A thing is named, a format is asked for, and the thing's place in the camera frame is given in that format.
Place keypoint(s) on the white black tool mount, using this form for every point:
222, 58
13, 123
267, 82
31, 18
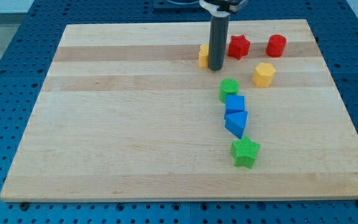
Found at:
223, 8

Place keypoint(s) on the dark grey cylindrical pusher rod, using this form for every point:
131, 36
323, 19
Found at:
217, 41

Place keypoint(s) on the blue triangle block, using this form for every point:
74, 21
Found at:
236, 123

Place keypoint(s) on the red star block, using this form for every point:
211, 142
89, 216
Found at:
238, 47

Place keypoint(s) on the yellow block behind rod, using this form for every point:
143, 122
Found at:
203, 55

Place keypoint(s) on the green cylinder block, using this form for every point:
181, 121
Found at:
228, 86

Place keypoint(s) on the red cylinder block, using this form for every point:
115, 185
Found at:
276, 45

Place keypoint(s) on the yellow hexagon block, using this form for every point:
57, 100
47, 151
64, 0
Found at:
263, 74

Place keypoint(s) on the blue cube block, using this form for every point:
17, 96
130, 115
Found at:
234, 104

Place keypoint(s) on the green star block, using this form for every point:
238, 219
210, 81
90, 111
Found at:
244, 152

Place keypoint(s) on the light wooden board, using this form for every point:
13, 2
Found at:
126, 114

